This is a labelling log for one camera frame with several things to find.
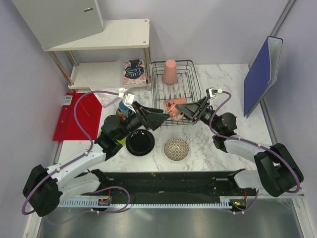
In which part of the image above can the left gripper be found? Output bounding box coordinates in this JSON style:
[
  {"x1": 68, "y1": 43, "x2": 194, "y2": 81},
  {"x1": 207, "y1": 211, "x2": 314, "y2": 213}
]
[{"x1": 116, "y1": 101, "x2": 170, "y2": 141}]

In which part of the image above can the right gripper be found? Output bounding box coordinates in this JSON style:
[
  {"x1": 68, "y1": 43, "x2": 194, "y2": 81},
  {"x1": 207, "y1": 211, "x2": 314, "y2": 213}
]
[{"x1": 173, "y1": 96, "x2": 221, "y2": 133}]

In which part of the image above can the blue cup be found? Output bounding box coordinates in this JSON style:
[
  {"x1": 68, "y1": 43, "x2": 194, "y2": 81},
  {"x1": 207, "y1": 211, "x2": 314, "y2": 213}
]
[{"x1": 118, "y1": 100, "x2": 135, "y2": 118}]

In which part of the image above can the pink mug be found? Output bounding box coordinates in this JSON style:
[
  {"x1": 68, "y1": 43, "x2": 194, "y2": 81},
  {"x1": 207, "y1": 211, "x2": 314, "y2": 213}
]
[{"x1": 163, "y1": 98, "x2": 187, "y2": 121}]

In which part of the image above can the black wire dish rack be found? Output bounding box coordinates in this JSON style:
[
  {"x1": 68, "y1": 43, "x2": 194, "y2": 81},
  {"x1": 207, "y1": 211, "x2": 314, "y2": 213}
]
[{"x1": 151, "y1": 59, "x2": 202, "y2": 110}]

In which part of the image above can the red floral plate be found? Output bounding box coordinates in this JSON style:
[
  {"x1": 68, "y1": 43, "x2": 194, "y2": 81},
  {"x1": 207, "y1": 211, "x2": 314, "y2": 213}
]
[{"x1": 116, "y1": 108, "x2": 130, "y2": 121}]

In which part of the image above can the black plate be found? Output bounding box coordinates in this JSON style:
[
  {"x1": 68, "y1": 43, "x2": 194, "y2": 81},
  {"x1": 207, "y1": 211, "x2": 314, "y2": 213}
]
[{"x1": 126, "y1": 129, "x2": 155, "y2": 156}]

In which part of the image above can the green plate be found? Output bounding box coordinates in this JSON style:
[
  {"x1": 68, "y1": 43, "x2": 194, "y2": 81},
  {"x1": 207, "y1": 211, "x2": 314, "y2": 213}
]
[{"x1": 95, "y1": 131, "x2": 126, "y2": 149}]

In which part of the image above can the tall pink cup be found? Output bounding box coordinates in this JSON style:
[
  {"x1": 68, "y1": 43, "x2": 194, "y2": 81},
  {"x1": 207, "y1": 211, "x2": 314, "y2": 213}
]
[{"x1": 163, "y1": 59, "x2": 177, "y2": 84}]

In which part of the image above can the patterned bowl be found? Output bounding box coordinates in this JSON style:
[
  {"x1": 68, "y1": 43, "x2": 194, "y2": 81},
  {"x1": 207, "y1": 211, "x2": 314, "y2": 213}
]
[{"x1": 163, "y1": 138, "x2": 189, "y2": 161}]

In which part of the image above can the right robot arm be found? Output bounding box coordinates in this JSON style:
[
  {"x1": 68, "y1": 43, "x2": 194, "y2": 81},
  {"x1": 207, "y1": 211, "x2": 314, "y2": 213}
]
[{"x1": 175, "y1": 97, "x2": 304, "y2": 197}]

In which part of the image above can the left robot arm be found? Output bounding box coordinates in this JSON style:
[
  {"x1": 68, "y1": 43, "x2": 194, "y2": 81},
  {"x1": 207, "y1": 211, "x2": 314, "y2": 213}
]
[{"x1": 22, "y1": 101, "x2": 170, "y2": 217}]

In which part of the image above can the book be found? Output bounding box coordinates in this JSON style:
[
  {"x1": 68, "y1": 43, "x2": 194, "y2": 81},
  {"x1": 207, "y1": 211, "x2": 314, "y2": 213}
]
[{"x1": 123, "y1": 59, "x2": 147, "y2": 88}]

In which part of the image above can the clear plastic bag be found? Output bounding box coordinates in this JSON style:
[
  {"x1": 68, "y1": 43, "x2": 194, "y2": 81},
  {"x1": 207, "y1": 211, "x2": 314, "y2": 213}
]
[{"x1": 90, "y1": 87, "x2": 129, "y2": 108}]

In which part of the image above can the red folder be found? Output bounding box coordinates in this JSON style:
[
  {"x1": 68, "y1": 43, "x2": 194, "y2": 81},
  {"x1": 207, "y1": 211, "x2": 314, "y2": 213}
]
[{"x1": 53, "y1": 93, "x2": 102, "y2": 141}]

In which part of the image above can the blue binder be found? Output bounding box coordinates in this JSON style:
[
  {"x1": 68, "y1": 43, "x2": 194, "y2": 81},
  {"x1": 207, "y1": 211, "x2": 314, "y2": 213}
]
[{"x1": 243, "y1": 36, "x2": 283, "y2": 117}]

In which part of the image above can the white two-tier shelf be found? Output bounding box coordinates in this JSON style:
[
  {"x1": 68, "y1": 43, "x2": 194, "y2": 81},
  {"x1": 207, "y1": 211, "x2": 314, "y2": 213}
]
[{"x1": 46, "y1": 19, "x2": 152, "y2": 90}]

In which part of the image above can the grey cabinet door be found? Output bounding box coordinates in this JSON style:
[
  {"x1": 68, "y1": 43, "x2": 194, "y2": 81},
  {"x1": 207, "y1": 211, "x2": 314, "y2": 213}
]
[{"x1": 13, "y1": 0, "x2": 104, "y2": 50}]

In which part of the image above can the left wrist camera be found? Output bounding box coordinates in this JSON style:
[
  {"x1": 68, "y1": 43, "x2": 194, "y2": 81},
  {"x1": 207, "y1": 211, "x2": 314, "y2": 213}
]
[{"x1": 118, "y1": 92, "x2": 135, "y2": 111}]

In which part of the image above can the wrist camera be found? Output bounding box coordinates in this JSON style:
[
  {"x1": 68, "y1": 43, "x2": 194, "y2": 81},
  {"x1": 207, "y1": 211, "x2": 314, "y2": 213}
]
[
  {"x1": 206, "y1": 88, "x2": 223, "y2": 102},
  {"x1": 118, "y1": 92, "x2": 135, "y2": 111}
]

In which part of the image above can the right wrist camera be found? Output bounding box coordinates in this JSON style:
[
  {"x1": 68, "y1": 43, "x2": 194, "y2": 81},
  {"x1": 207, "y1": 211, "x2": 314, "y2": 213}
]
[{"x1": 206, "y1": 88, "x2": 223, "y2": 102}]

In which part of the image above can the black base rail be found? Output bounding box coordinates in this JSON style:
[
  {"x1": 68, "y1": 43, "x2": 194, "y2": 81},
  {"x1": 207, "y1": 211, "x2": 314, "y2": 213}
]
[{"x1": 92, "y1": 169, "x2": 256, "y2": 203}]

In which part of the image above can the white cable duct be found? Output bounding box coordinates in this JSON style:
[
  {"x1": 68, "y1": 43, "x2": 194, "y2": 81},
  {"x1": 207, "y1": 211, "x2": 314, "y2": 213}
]
[{"x1": 58, "y1": 196, "x2": 243, "y2": 209}]

